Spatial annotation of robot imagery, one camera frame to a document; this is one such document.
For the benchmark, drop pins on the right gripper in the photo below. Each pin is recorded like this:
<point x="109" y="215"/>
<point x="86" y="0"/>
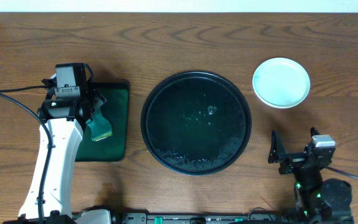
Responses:
<point x="279" y="155"/>

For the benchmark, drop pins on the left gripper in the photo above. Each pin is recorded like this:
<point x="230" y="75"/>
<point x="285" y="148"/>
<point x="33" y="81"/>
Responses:
<point x="97" y="101"/>

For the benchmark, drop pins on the green yellow scrub sponge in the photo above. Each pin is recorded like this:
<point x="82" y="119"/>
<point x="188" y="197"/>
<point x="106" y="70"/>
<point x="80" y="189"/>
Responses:
<point x="100" y="127"/>

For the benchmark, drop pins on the white plate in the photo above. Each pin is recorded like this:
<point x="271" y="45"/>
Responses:
<point x="281" y="83"/>

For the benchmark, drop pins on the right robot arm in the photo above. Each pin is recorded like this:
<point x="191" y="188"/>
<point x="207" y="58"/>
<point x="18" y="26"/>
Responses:
<point x="317" y="200"/>

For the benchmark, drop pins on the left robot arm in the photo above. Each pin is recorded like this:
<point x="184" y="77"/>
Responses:
<point x="63" y="118"/>

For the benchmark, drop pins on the black rectangular tray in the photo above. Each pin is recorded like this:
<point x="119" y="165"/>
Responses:
<point x="115" y="110"/>

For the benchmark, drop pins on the round black tray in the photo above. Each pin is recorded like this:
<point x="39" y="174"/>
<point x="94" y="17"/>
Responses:
<point x="196" y="123"/>

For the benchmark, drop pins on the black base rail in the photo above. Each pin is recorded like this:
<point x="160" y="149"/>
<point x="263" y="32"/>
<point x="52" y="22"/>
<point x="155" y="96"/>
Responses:
<point x="104" y="215"/>

